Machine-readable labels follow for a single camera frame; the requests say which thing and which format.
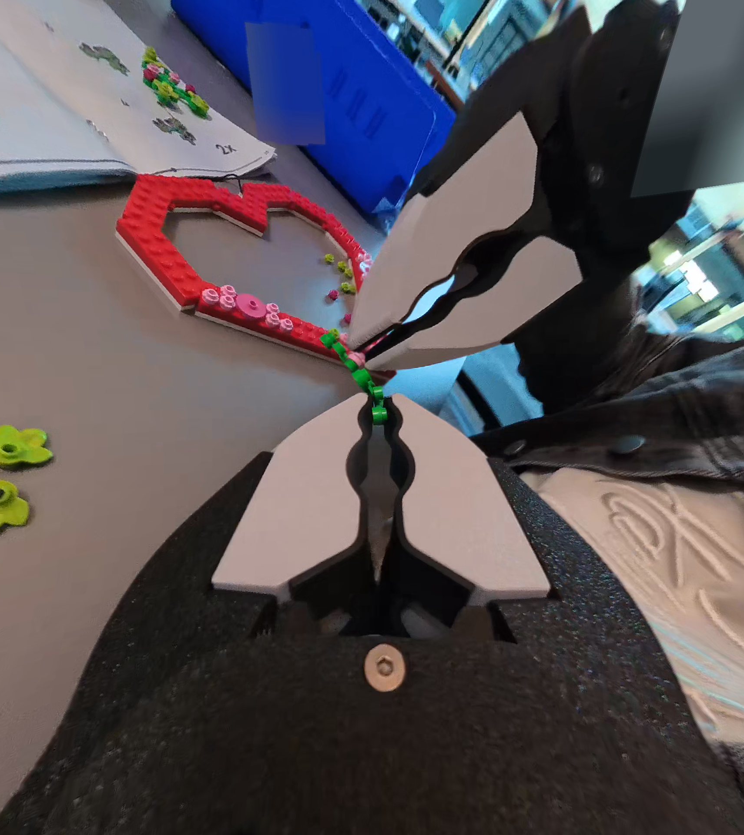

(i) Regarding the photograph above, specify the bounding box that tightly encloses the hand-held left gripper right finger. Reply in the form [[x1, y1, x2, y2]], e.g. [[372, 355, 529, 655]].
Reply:
[[385, 393, 553, 609]]

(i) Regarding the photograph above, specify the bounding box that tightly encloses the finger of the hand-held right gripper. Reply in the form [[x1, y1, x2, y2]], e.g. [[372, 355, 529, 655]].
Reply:
[[361, 235, 585, 373], [348, 111, 539, 348]]

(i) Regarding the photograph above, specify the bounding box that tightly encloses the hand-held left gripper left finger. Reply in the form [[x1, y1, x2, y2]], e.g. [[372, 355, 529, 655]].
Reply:
[[211, 393, 374, 601]]

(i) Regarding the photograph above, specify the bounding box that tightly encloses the green lego vine piece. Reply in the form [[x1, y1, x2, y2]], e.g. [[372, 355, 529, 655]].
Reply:
[[320, 328, 389, 425]]

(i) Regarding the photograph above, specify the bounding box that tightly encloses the red heart lego frame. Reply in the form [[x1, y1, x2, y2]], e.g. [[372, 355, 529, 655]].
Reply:
[[115, 173, 399, 382]]

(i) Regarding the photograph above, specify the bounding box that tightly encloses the lego instruction booklet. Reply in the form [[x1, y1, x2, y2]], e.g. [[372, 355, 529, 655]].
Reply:
[[0, 0, 277, 200]]

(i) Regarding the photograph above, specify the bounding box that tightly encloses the beige printed shirt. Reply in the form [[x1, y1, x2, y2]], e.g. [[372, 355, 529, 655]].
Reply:
[[519, 466, 744, 751]]

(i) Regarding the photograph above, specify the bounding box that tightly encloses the blue plastic bin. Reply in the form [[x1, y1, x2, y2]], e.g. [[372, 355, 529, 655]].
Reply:
[[171, 0, 458, 219]]

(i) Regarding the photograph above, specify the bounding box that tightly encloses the dark denim jacket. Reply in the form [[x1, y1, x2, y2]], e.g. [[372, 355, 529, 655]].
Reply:
[[473, 313, 744, 835]]

